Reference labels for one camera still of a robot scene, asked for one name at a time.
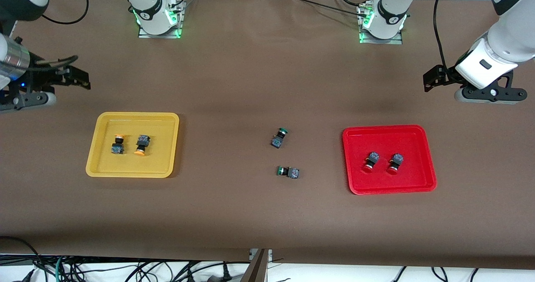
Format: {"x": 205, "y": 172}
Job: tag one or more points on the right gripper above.
{"x": 47, "y": 77}

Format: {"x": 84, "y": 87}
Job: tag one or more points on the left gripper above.
{"x": 444, "y": 77}

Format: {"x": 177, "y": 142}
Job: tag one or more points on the yellow push button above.
{"x": 117, "y": 148}
{"x": 143, "y": 140}

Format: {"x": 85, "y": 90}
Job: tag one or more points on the red push button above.
{"x": 396, "y": 160}
{"x": 373, "y": 156}

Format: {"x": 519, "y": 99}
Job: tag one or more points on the yellow plastic tray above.
{"x": 163, "y": 165}

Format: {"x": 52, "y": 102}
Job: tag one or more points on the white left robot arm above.
{"x": 393, "y": 2}

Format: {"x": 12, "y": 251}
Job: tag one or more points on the red plastic tray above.
{"x": 409, "y": 181}

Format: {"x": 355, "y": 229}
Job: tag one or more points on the brown table cover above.
{"x": 250, "y": 85}

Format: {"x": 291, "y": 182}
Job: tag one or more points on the green push button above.
{"x": 277, "y": 141}
{"x": 292, "y": 173}

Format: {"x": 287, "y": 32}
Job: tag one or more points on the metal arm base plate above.
{"x": 146, "y": 34}
{"x": 376, "y": 41}

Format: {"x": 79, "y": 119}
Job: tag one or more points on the silver post bracket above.
{"x": 269, "y": 255}

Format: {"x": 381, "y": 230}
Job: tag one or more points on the brown table post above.
{"x": 256, "y": 271}

